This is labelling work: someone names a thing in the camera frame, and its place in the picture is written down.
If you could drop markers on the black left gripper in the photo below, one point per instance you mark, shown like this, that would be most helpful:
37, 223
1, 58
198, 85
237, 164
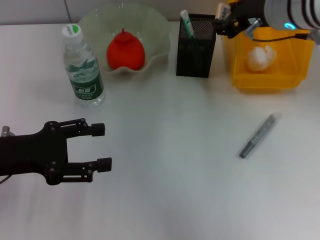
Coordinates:
32, 155

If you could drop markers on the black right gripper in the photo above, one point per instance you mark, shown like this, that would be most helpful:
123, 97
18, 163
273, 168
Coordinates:
251, 12

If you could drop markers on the beige eraser with barcode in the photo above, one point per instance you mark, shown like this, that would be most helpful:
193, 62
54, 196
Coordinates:
223, 10

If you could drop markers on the green utility knife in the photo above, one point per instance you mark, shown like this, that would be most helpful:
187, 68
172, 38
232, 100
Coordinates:
187, 23

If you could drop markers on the white paper ball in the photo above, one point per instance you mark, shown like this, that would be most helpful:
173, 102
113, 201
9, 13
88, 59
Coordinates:
258, 58

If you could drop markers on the green label water bottle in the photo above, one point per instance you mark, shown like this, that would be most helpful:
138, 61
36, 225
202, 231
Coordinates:
85, 75

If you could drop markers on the red orange fruit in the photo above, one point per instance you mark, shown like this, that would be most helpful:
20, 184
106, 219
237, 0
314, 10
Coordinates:
125, 52

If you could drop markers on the grey pen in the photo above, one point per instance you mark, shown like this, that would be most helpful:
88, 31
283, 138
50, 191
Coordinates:
260, 136

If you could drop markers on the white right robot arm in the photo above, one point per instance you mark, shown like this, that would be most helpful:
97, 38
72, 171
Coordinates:
300, 10

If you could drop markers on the black mesh pen holder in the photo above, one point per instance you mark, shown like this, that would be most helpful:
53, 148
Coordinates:
195, 57

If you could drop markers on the translucent wavy fruit plate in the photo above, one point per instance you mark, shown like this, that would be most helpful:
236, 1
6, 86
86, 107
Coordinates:
155, 32

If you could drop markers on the yellow plastic bin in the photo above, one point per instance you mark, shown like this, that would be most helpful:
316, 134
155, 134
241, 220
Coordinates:
287, 75

